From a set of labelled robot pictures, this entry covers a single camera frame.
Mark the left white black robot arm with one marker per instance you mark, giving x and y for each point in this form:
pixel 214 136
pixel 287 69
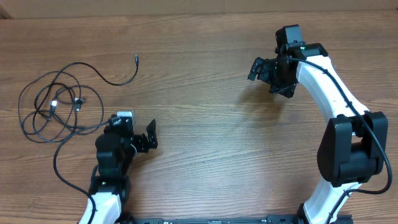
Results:
pixel 109 183

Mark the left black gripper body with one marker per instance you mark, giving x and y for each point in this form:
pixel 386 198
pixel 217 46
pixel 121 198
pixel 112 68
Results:
pixel 141 144

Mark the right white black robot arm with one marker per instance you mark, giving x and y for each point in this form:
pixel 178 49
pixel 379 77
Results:
pixel 351 156

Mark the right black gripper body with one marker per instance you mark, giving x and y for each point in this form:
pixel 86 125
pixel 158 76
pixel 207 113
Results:
pixel 282 82

